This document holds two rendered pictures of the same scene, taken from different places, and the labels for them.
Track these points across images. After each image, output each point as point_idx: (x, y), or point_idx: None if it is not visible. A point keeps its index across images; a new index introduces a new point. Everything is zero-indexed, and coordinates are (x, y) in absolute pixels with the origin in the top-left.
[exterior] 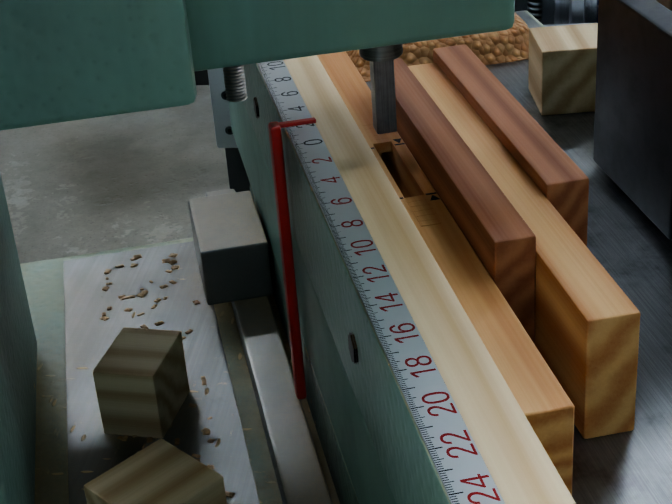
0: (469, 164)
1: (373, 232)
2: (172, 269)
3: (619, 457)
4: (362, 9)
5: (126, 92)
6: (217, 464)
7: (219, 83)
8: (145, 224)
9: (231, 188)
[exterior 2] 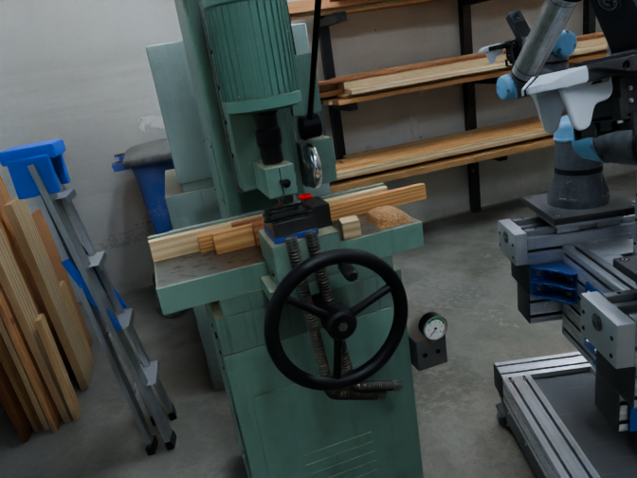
0: (259, 217)
1: (242, 218)
2: None
3: (210, 254)
4: (262, 187)
5: (241, 186)
6: None
7: (499, 228)
8: None
9: (511, 266)
